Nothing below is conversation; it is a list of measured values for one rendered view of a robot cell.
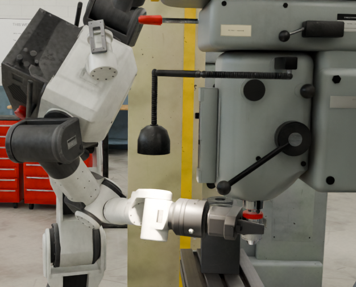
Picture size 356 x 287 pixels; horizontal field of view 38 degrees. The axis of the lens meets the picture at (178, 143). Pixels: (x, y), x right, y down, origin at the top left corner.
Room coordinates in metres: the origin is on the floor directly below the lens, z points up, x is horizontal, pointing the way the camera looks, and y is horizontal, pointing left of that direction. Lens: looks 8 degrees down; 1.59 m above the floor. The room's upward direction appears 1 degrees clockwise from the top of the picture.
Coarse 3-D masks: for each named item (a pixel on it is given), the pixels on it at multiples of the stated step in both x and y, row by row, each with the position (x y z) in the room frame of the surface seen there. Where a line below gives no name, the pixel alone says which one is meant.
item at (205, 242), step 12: (216, 204) 1.65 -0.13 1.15; (228, 204) 1.65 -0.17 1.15; (204, 240) 1.56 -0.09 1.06; (216, 240) 1.56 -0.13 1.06; (228, 240) 1.56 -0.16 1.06; (240, 240) 1.56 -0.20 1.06; (204, 252) 1.56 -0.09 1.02; (216, 252) 1.56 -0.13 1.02; (228, 252) 1.56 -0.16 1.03; (204, 264) 1.56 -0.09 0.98; (216, 264) 1.56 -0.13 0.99; (228, 264) 1.56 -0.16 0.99
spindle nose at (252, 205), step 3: (243, 201) 1.15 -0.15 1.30; (246, 201) 1.14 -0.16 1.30; (243, 204) 1.15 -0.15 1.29; (246, 204) 1.14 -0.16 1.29; (249, 204) 1.13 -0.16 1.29; (252, 204) 1.13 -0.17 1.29; (255, 204) 1.13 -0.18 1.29; (261, 204) 1.14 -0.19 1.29; (243, 207) 1.15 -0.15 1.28; (246, 207) 1.14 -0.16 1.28; (249, 207) 1.13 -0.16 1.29; (252, 207) 1.13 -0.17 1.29; (255, 207) 1.13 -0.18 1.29; (261, 207) 1.14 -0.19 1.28
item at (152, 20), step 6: (138, 18) 1.23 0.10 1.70; (144, 18) 1.23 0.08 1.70; (150, 18) 1.23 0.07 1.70; (156, 18) 1.23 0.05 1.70; (162, 18) 1.23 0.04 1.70; (168, 18) 1.24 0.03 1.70; (174, 18) 1.24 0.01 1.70; (180, 18) 1.24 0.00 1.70; (186, 18) 1.24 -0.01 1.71; (198, 18) 1.24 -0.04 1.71; (150, 24) 1.24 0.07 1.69; (156, 24) 1.23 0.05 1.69
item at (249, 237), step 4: (248, 220) 1.13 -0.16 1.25; (252, 220) 1.13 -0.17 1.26; (256, 220) 1.13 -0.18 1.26; (260, 220) 1.14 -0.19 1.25; (244, 236) 1.14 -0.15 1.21; (248, 236) 1.13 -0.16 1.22; (252, 236) 1.13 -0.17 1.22; (256, 236) 1.13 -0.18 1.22; (260, 236) 1.14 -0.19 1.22; (248, 240) 1.13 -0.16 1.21; (252, 240) 1.13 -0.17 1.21; (256, 240) 1.13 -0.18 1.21
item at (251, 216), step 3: (246, 210) 1.17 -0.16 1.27; (243, 213) 1.15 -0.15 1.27; (246, 213) 1.14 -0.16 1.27; (249, 213) 1.14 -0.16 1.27; (261, 213) 1.15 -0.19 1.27; (243, 216) 1.15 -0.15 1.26; (246, 216) 1.14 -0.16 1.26; (249, 216) 1.13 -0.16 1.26; (252, 216) 1.13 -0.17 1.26; (255, 216) 1.13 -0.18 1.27; (258, 216) 1.13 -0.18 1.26; (261, 216) 1.14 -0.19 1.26
